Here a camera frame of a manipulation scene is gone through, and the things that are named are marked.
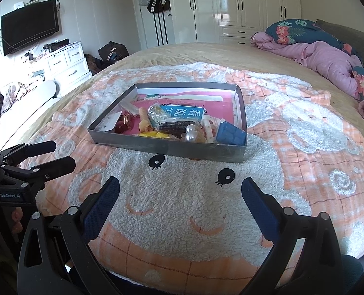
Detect cream pearl hair claw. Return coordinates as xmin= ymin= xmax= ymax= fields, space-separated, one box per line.
xmin=185 ymin=115 xmax=217 ymax=144

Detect blue packet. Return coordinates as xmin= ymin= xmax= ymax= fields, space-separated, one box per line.
xmin=215 ymin=122 xmax=248 ymax=147

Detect dark clothes pile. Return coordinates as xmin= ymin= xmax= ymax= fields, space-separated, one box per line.
xmin=85 ymin=54 xmax=109 ymax=76

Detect white chair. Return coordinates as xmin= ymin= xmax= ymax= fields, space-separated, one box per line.
xmin=0 ymin=80 xmax=58 ymax=123

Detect floral blue pillow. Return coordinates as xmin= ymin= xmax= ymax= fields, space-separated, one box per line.
xmin=265 ymin=19 xmax=364 ymax=105

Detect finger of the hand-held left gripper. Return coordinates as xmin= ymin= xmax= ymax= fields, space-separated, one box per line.
xmin=0 ymin=141 xmax=57 ymax=167
xmin=16 ymin=156 xmax=77 ymax=192

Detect white door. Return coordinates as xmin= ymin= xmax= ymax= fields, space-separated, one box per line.
xmin=131 ymin=0 xmax=176 ymax=50

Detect dark jewelry packet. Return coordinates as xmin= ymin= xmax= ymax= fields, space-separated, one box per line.
xmin=147 ymin=105 xmax=189 ymax=139

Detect bag of yellow rings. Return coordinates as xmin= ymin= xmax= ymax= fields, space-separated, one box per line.
xmin=138 ymin=131 xmax=171 ymax=139

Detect bed with beige sheet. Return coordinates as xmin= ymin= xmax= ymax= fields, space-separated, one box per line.
xmin=14 ymin=42 xmax=364 ymax=148

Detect pink book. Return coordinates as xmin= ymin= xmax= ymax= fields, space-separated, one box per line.
xmin=130 ymin=88 xmax=236 ymax=136

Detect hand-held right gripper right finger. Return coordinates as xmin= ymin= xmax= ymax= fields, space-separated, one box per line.
xmin=241 ymin=177 xmax=344 ymax=295

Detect small clear earring bag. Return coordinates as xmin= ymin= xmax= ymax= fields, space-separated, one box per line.
xmin=96 ymin=113 xmax=123 ymax=133

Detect beige coil hair tie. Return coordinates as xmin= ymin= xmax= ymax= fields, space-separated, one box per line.
xmin=138 ymin=107 xmax=155 ymax=133

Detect hanging bags on door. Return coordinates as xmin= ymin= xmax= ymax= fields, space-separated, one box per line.
xmin=139 ymin=0 xmax=172 ymax=14

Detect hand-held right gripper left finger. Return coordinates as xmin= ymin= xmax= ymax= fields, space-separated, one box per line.
xmin=17 ymin=177 xmax=122 ymax=295

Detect person's left hand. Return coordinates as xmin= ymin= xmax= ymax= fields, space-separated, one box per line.
xmin=11 ymin=208 xmax=24 ymax=235

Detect white wardrobe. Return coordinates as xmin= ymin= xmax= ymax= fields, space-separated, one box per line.
xmin=166 ymin=0 xmax=302 ymax=45

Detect pink quilt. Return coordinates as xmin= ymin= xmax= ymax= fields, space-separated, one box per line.
xmin=251 ymin=31 xmax=364 ymax=99

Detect black television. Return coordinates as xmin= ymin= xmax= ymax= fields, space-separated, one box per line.
xmin=0 ymin=0 xmax=60 ymax=56

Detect brown strap wristwatch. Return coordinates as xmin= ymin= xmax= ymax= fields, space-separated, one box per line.
xmin=116 ymin=113 xmax=134 ymax=134

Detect white dresser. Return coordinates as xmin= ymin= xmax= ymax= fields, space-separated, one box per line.
xmin=31 ymin=41 xmax=92 ymax=89

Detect black set-top box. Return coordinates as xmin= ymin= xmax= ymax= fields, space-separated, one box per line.
xmin=45 ymin=38 xmax=70 ymax=51

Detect black bag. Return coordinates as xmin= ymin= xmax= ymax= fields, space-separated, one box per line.
xmin=98 ymin=41 xmax=130 ymax=62

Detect grey cardboard tray box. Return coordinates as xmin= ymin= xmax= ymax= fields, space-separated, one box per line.
xmin=87 ymin=82 xmax=248 ymax=163

